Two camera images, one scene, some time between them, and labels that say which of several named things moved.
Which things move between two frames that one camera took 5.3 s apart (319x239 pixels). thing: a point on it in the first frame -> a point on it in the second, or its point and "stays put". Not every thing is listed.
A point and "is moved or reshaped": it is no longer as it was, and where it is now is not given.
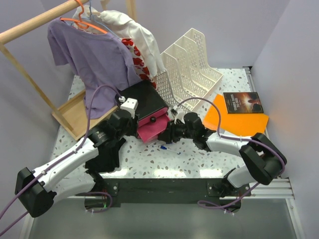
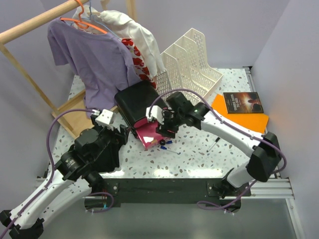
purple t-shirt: [100, 63] stays put
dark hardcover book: [242, 102] stays put
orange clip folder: [241, 124] stays put
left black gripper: [134, 123] -> [119, 136]
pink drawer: [153, 129] is moved or reshaped
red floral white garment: [138, 63] stays put
